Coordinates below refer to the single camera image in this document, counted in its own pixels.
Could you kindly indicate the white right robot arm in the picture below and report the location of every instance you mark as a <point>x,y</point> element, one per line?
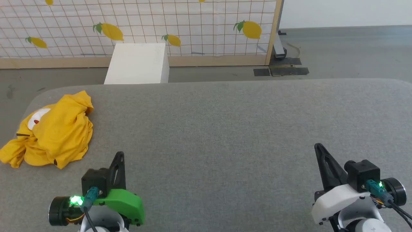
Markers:
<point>363,226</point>

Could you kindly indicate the white rectangular box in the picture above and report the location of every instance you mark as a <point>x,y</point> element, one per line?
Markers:
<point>138,64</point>

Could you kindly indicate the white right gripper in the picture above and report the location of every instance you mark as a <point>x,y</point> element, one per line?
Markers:
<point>341,201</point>

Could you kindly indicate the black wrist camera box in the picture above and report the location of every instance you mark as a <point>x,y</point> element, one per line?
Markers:
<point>362,174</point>
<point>95,182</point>

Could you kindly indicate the lemon print partition screen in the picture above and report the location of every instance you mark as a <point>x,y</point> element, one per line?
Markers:
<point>193,32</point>

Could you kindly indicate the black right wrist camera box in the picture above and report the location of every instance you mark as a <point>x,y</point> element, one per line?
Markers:
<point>362,174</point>

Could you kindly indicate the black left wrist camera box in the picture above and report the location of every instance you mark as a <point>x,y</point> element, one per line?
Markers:
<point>95,182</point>

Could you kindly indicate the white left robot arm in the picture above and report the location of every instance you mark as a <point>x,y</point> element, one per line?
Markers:
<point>103,223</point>

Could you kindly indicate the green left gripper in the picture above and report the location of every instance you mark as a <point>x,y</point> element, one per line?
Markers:
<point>125,203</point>

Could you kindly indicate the yellow t-shirt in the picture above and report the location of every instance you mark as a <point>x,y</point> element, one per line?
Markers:
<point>58,135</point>

